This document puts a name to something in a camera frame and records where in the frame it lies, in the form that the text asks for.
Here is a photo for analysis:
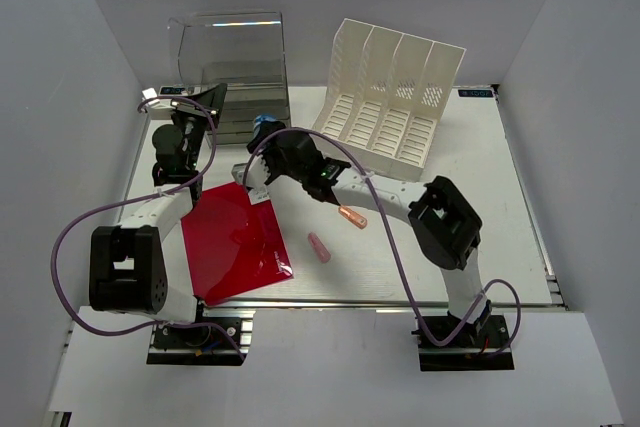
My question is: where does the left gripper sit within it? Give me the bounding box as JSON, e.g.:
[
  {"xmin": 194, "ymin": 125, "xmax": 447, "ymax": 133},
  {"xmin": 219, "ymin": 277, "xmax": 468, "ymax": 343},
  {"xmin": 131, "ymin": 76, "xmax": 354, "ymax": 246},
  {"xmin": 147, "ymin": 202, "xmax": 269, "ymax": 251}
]
[{"xmin": 168, "ymin": 83, "xmax": 226, "ymax": 171}]

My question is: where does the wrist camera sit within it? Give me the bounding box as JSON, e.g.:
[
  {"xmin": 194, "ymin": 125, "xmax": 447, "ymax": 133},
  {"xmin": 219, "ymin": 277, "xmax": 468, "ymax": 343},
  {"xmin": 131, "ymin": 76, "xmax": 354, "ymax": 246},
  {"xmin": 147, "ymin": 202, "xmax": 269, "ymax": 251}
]
[
  {"xmin": 231, "ymin": 160, "xmax": 269, "ymax": 204},
  {"xmin": 142, "ymin": 88, "xmax": 173, "ymax": 121}
]

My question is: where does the clear plastic drawer cabinet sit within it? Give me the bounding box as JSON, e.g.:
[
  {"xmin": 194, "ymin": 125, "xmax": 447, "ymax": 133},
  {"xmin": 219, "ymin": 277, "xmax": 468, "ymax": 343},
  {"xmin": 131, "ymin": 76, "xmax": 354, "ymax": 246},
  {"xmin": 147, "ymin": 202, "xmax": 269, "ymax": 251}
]
[{"xmin": 161, "ymin": 11, "xmax": 291, "ymax": 144}]

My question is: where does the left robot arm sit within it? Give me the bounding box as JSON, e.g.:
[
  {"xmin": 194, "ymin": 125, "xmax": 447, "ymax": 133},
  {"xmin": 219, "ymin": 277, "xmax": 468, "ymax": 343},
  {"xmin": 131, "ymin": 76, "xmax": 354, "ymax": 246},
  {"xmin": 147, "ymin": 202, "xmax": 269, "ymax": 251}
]
[{"xmin": 89, "ymin": 83, "xmax": 227, "ymax": 346}]

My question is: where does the pink stapler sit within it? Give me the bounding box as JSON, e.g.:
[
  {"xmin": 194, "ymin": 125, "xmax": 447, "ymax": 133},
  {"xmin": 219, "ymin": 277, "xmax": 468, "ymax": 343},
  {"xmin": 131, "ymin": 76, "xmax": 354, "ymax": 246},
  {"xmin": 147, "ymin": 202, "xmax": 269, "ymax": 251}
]
[{"xmin": 307, "ymin": 232, "xmax": 331, "ymax": 264}]

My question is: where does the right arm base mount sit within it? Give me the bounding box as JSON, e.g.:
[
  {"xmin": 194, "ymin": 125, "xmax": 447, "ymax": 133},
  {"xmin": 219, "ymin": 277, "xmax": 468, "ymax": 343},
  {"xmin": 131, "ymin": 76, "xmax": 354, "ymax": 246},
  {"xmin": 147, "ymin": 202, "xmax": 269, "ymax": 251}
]
[{"xmin": 411, "ymin": 315, "xmax": 515, "ymax": 372}]

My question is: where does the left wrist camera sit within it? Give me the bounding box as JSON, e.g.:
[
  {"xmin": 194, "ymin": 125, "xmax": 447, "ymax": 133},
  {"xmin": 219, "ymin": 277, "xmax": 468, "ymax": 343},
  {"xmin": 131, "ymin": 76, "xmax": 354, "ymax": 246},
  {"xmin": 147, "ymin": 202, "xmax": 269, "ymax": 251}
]
[{"xmin": 142, "ymin": 88, "xmax": 173, "ymax": 121}]

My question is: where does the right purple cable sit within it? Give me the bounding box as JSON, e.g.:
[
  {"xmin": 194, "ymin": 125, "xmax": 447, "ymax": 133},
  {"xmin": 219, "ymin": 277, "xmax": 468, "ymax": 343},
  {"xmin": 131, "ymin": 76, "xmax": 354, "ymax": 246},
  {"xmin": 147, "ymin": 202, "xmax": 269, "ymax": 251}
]
[{"xmin": 244, "ymin": 129, "xmax": 523, "ymax": 359}]

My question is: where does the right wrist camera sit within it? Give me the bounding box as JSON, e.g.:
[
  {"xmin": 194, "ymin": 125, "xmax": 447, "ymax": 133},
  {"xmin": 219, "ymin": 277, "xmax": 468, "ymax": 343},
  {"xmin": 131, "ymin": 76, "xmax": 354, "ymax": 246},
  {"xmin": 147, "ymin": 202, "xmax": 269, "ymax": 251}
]
[{"xmin": 231, "ymin": 160, "xmax": 269, "ymax": 204}]

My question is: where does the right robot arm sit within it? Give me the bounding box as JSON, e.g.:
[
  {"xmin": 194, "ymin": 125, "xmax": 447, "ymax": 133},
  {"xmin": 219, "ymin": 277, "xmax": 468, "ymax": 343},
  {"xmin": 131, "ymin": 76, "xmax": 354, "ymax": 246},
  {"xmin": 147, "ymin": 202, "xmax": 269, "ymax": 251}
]
[{"xmin": 241, "ymin": 121, "xmax": 491, "ymax": 347}]

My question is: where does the white file organizer rack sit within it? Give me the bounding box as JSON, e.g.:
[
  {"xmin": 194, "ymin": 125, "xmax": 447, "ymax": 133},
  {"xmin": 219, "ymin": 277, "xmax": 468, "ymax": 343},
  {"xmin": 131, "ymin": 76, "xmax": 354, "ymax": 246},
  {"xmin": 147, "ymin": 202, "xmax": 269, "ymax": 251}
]
[{"xmin": 313, "ymin": 19, "xmax": 466, "ymax": 181}]

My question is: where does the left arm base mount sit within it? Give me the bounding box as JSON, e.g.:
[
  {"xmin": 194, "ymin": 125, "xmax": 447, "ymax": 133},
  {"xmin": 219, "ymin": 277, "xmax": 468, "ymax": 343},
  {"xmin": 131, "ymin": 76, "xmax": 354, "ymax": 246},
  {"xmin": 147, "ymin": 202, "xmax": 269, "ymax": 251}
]
[{"xmin": 146, "ymin": 309, "xmax": 254, "ymax": 367}]

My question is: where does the purple cable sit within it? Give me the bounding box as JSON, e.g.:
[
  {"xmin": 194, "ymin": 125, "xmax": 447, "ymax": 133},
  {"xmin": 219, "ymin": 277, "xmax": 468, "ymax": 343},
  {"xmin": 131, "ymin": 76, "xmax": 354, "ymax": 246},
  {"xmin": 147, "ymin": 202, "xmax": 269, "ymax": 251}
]
[
  {"xmin": 244, "ymin": 129, "xmax": 523, "ymax": 359},
  {"xmin": 52, "ymin": 95, "xmax": 246, "ymax": 363}
]

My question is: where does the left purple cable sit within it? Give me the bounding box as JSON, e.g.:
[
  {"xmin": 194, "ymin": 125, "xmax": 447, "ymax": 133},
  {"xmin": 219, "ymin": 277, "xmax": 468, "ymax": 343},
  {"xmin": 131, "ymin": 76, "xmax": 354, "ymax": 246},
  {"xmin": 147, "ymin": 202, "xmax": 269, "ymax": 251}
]
[{"xmin": 52, "ymin": 95, "xmax": 246, "ymax": 363}]

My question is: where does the red plastic folder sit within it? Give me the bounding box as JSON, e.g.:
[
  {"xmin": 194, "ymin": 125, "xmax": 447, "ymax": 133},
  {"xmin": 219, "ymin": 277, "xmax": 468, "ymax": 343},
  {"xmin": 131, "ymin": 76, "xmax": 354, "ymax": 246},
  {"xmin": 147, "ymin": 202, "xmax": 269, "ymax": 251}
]
[{"xmin": 181, "ymin": 183, "xmax": 293, "ymax": 306}]

